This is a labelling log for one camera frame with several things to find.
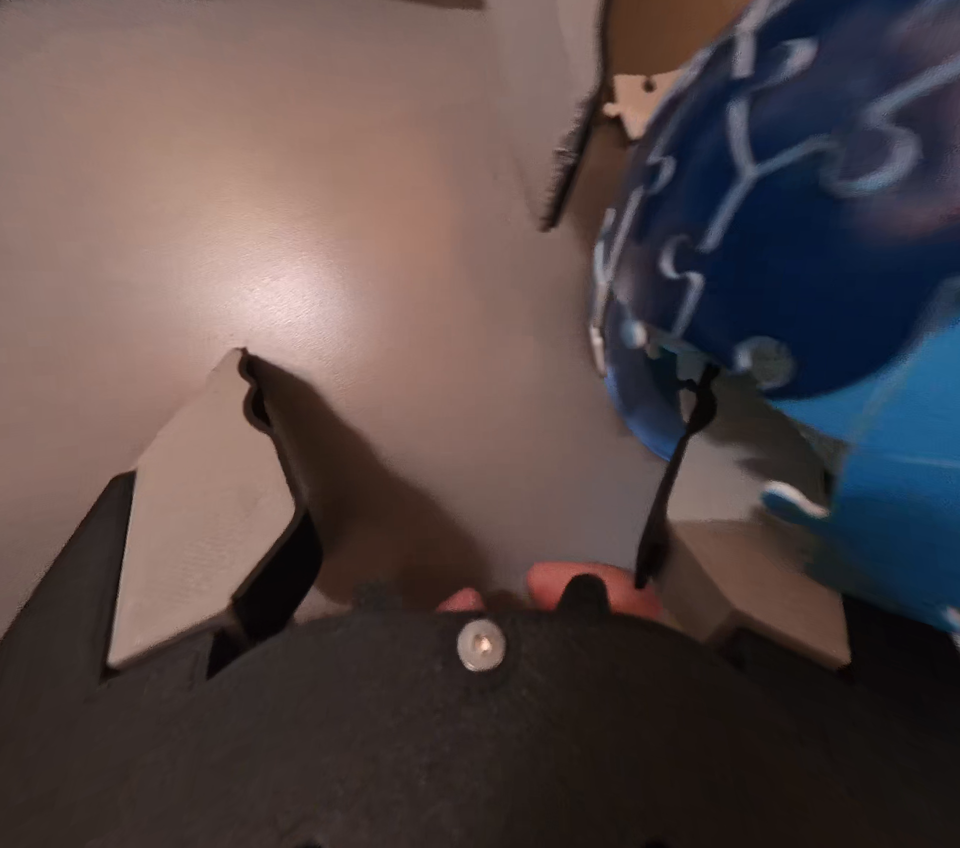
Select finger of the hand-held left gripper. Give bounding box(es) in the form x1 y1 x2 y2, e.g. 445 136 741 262
478 0 631 234

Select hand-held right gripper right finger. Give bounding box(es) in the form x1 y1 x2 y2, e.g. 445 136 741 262
634 365 854 670

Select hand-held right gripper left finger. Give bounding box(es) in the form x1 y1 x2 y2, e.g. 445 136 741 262
107 347 325 670

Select blue puzzle ball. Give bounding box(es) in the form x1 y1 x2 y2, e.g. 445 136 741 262
591 0 960 633

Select white puzzle piece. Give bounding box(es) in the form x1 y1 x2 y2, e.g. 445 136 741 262
600 74 669 142

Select person's right hand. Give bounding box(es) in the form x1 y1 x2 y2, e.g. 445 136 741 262
437 560 666 621

